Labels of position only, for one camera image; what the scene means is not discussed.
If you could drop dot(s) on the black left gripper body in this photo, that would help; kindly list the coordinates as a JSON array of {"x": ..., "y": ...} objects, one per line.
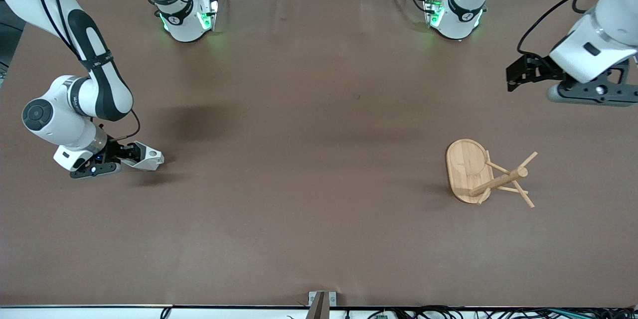
[{"x": 542, "y": 67}]

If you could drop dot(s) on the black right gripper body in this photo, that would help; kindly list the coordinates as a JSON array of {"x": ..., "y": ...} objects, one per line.
[{"x": 114, "y": 150}]

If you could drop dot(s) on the white faceted cup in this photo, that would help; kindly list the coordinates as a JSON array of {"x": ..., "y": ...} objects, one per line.
[{"x": 149, "y": 159}]

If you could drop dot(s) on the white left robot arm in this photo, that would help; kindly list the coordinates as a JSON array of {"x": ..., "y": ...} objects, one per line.
[{"x": 598, "y": 40}]

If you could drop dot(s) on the wooden cup rack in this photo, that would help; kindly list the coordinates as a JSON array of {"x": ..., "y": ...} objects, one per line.
[{"x": 466, "y": 169}]

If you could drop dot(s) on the brown table cover mat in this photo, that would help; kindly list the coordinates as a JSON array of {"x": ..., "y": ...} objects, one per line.
[{"x": 299, "y": 159}]

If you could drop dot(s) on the brown upright post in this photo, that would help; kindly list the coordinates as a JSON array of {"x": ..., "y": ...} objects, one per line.
[{"x": 319, "y": 309}]

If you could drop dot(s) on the small metal bracket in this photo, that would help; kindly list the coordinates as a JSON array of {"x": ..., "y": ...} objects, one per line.
[{"x": 332, "y": 299}]

